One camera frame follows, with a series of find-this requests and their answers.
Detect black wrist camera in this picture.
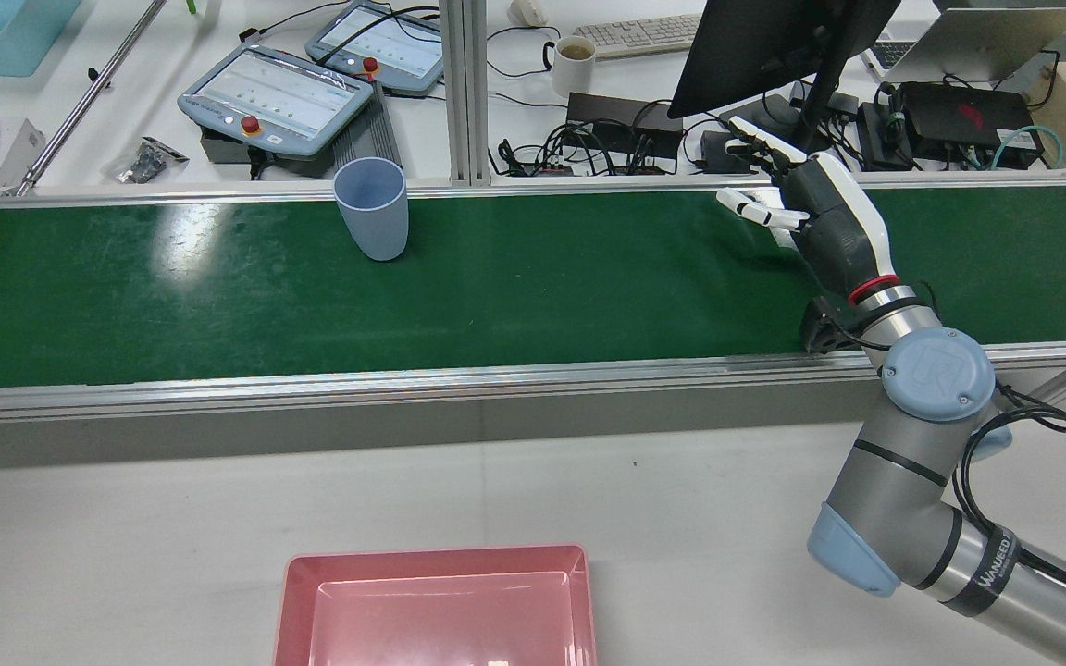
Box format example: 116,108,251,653
799,296,869,358

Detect black box with red logo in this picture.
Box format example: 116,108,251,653
899,81,1044,151

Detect white grey right robot hand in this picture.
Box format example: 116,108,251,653
716,116,902,307

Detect long metal rod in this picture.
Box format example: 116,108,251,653
13,0,169,198

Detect small grey teach pendant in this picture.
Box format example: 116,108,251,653
305,0,446,97

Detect light blue plastic cup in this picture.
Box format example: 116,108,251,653
333,157,408,263

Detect aluminium frame post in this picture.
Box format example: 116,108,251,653
439,0,490,187

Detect green conveyor belt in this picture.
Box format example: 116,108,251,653
0,171,1066,428

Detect white mug with tea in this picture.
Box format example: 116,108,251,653
546,35,599,100

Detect teal cable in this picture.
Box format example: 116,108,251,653
990,125,1066,173

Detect beige computer keyboard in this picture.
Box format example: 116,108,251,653
574,13,703,61

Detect silver laptop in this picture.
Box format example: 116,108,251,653
861,7,1066,85

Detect plastic bag of screws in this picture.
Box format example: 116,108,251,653
102,136,191,185

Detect black computer monitor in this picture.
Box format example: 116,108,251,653
667,0,902,166

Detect black ridged metal box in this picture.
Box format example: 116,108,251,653
333,81,404,180

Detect light blue plastic bin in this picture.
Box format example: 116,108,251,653
0,0,81,78

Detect large grey teach pendant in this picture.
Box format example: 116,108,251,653
178,43,375,159

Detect pink plastic box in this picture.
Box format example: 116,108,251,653
272,544,599,666

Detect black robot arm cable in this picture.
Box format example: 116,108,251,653
903,277,1066,611

